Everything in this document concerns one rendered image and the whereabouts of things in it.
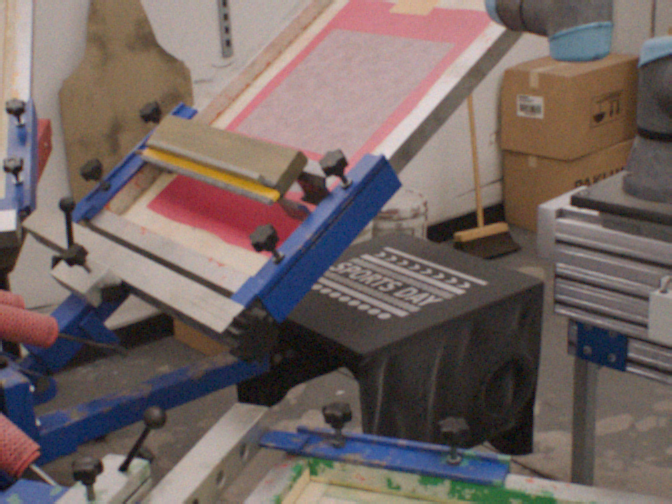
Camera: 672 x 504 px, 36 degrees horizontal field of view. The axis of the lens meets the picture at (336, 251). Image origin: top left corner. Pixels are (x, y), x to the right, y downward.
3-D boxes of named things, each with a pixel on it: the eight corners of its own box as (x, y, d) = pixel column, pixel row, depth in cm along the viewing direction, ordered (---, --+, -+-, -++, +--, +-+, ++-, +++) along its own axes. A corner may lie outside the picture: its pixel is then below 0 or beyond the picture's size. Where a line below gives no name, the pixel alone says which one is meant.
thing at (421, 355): (509, 414, 224) (510, 271, 213) (540, 428, 217) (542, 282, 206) (341, 497, 197) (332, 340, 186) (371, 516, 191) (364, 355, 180)
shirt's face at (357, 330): (397, 232, 240) (397, 230, 240) (544, 282, 208) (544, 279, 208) (221, 289, 213) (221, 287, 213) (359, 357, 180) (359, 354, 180)
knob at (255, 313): (266, 324, 151) (239, 291, 147) (289, 336, 147) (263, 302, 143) (232, 363, 149) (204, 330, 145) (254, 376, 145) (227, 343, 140)
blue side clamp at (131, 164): (199, 127, 210) (180, 101, 206) (213, 131, 207) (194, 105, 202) (94, 233, 201) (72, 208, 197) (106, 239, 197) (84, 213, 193)
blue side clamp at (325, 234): (382, 179, 169) (363, 148, 165) (403, 185, 165) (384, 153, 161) (260, 315, 160) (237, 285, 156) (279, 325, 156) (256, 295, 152)
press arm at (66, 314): (114, 286, 175) (96, 266, 172) (131, 295, 171) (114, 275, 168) (40, 363, 170) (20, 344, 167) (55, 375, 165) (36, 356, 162)
